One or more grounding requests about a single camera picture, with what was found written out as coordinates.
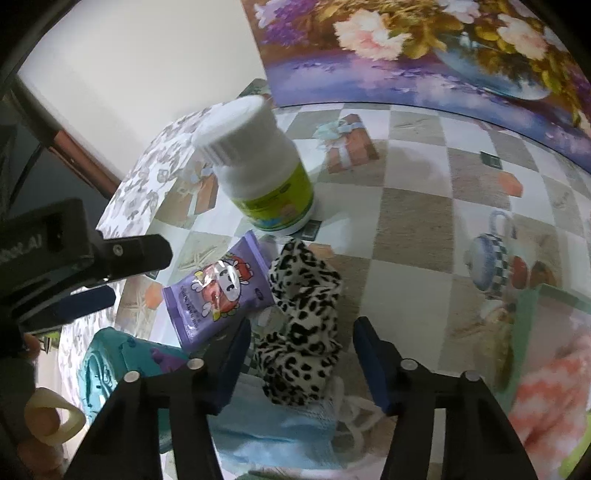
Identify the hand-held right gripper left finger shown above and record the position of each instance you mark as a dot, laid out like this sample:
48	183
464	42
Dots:
231	369

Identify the pink white striped cloth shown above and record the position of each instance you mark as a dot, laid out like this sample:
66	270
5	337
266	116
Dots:
549	406

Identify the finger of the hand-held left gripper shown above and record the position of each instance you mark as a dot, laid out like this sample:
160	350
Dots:
87	300
134	256

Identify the floral painting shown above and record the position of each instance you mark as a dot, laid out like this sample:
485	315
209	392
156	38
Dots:
415	46

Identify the leopard print scrunchie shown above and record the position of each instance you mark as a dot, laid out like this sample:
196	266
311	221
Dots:
300	323

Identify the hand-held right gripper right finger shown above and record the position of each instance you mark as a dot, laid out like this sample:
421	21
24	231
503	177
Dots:
371	364

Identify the teal plastic container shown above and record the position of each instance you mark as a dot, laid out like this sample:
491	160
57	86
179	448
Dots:
115	364

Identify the purple cartoon snack packet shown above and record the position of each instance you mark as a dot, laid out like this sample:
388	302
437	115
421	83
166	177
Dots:
217	286

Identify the blue face mask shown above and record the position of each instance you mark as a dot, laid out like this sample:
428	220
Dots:
277	429

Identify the checkered printed tablecloth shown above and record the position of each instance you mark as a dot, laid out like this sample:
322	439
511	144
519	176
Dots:
415	221

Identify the white pill bottle green label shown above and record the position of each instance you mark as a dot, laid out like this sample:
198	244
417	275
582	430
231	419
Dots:
263	170

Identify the grey leaf patterned cloth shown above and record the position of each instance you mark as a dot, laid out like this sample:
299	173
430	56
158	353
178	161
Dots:
138	184

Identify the person's left hand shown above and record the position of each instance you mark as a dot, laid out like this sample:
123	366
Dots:
44	422

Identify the dark wooden door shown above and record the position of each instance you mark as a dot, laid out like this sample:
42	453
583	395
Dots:
27	175

